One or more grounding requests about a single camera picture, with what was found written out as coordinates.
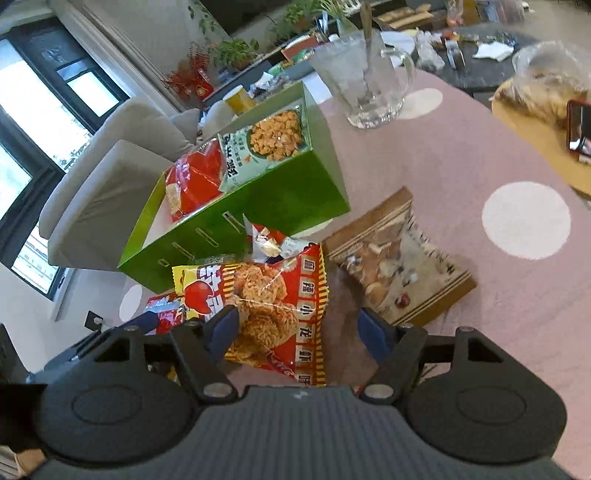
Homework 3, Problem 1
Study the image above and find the brown mixed nuts bag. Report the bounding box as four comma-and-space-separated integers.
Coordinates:
322, 187, 477, 326

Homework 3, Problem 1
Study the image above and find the red noodle snack bag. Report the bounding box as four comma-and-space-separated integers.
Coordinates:
172, 243, 329, 386

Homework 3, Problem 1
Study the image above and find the small white red snack packet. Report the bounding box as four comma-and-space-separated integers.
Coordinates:
242, 215, 312, 265

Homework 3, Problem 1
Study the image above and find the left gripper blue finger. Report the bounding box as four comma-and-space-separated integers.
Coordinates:
120, 311, 159, 335

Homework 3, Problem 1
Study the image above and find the red snack bag in box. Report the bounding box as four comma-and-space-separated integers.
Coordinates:
165, 138, 222, 222

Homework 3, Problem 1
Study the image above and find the beige armchair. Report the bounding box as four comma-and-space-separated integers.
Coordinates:
38, 98, 200, 271

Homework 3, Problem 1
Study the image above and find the green cardboard snack box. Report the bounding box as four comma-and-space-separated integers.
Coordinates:
118, 82, 349, 293

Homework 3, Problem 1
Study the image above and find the green cracker snack bag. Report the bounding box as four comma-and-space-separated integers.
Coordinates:
217, 102, 308, 193

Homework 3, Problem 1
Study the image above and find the yellow canister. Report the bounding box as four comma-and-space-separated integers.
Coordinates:
222, 85, 256, 116

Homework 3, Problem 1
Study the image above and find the red flower decoration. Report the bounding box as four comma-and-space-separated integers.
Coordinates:
163, 42, 214, 100

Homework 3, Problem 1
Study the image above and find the wooden round tray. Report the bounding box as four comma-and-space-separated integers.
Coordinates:
491, 95, 591, 201

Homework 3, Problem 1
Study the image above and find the clear glass pitcher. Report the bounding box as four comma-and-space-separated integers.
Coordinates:
310, 30, 416, 129

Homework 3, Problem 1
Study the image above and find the smartphone in red case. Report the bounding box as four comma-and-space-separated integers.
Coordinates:
566, 99, 591, 164

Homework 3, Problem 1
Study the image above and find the dark round side table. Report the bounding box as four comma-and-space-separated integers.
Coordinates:
436, 23, 539, 95

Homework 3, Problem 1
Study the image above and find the plastic bag of bread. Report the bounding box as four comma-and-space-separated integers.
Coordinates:
494, 41, 590, 128

